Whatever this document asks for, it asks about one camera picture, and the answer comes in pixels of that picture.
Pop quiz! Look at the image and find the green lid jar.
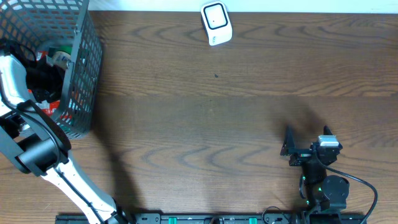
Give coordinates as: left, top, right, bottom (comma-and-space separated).
52, 45, 72, 70

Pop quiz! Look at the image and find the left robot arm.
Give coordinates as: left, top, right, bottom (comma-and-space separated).
1, 54, 134, 223

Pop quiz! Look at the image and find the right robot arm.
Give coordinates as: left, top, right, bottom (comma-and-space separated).
280, 126, 349, 223

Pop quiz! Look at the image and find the white barcode scanner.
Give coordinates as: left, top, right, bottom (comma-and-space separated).
200, 1, 233, 46

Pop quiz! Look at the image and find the red snack packet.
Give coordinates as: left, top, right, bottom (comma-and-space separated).
28, 51, 60, 116

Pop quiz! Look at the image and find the grey plastic mesh basket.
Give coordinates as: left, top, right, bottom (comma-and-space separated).
1, 0, 103, 139

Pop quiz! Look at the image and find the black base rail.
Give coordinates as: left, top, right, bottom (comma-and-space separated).
55, 211, 364, 224

